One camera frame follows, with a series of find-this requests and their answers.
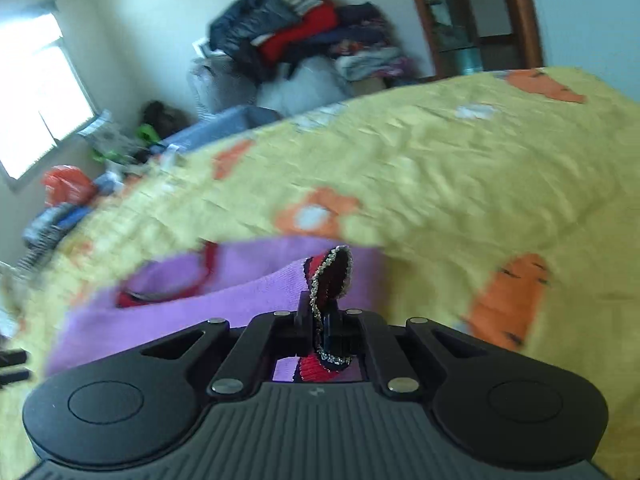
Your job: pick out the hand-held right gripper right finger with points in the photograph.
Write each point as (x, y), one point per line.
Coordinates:
(334, 332)

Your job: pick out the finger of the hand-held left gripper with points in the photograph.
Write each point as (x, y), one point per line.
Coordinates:
(11, 357)
(14, 377)

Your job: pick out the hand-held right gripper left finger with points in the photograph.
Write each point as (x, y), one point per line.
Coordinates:
(300, 331)

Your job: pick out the purple sweater with red trim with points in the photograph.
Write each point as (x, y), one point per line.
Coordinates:
(240, 290)

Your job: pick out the striped folded clothes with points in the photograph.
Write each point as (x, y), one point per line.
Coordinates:
(55, 225)

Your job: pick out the stack of folded clothes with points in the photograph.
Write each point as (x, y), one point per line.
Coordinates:
(372, 62)

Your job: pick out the orange plastic bag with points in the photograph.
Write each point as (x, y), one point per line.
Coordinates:
(67, 185)

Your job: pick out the yellow carrot print bedsheet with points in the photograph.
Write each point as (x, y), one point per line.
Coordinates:
(425, 160)

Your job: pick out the small white object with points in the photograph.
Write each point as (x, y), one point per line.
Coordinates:
(171, 155)

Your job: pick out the blue grey striped quilt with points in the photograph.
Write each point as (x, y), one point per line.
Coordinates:
(225, 122)

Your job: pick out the white green patterned bag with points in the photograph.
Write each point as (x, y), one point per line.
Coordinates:
(107, 135)

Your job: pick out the white stuffed bag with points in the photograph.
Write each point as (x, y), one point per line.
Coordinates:
(310, 85)

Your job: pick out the green plastic item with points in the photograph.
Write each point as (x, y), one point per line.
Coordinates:
(147, 133)

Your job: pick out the dark backpack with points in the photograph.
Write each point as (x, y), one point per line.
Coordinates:
(162, 115)

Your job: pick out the grey checkered bag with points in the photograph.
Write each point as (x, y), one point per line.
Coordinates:
(220, 85)

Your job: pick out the window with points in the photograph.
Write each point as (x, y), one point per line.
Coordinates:
(35, 95)

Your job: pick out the red garment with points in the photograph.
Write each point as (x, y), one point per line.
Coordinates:
(300, 32)

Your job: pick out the dark blue jacket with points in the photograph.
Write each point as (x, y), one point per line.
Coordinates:
(240, 25)

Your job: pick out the navy garment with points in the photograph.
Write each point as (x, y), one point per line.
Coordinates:
(357, 20)

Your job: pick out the white picture frame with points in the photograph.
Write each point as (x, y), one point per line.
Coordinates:
(202, 47)

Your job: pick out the wooden door frame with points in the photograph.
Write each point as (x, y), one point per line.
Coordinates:
(525, 15)

